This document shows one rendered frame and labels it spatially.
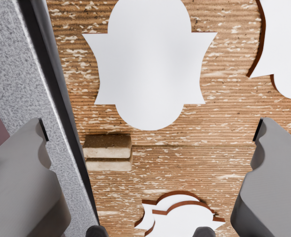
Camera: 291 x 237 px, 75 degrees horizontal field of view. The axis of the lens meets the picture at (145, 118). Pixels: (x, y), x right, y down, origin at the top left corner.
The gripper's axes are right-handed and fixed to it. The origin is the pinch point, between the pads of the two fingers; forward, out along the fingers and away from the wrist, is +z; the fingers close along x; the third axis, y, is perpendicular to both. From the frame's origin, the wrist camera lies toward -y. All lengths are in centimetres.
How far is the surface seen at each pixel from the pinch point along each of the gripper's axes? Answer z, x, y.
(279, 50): 8.1, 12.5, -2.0
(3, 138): 102, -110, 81
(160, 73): 8.1, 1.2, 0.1
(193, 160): 9.0, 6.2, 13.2
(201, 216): 7.2, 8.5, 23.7
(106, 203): 8.9, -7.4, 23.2
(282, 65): 8.1, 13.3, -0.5
